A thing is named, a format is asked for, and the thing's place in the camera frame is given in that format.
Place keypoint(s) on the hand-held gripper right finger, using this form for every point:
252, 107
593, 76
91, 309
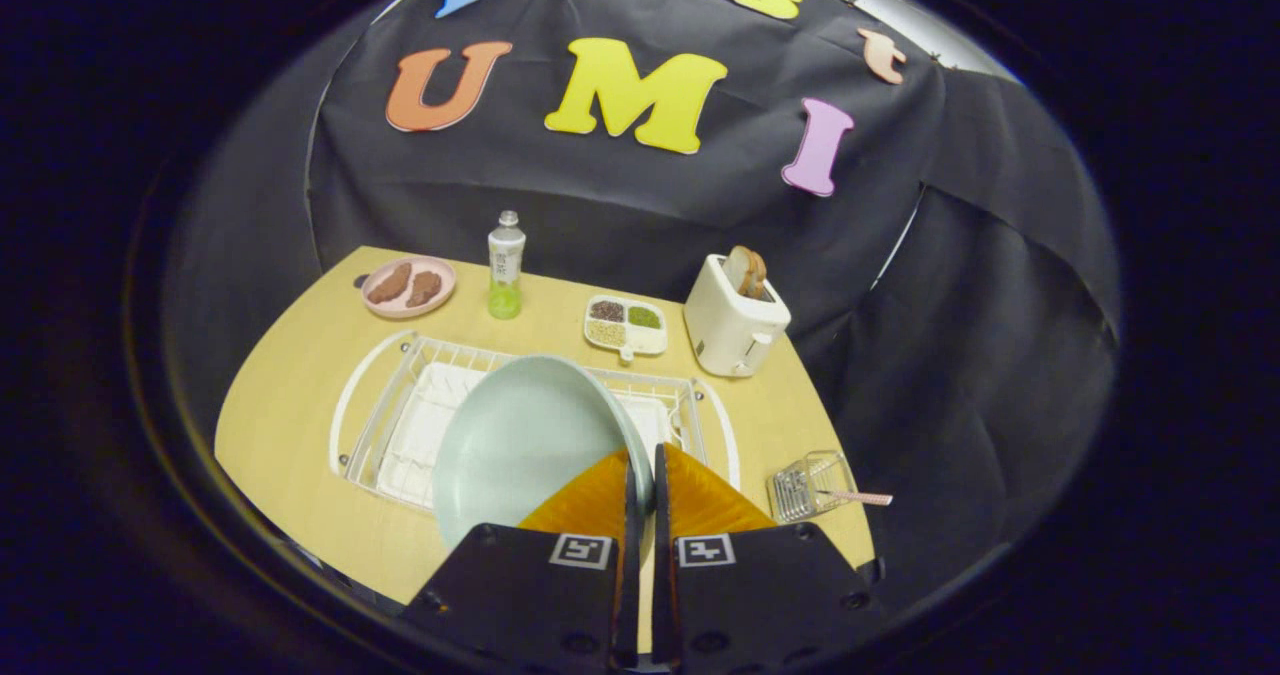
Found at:
770, 595

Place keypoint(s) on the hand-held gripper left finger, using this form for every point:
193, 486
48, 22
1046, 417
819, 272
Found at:
520, 595

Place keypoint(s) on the pale green plate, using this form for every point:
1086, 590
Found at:
520, 445

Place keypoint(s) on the white divided grain dish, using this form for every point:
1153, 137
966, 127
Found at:
625, 340

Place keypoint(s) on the pink plate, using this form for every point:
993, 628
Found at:
405, 307

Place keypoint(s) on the white toaster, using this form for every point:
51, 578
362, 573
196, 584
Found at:
725, 330

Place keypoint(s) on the brown meat piece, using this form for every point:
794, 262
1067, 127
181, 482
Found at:
388, 283
424, 288

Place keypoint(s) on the brown bread slice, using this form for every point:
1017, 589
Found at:
748, 270

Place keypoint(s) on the clear bottle green drink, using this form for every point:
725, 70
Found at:
505, 265

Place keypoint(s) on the black backdrop cloth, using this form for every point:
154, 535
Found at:
640, 205

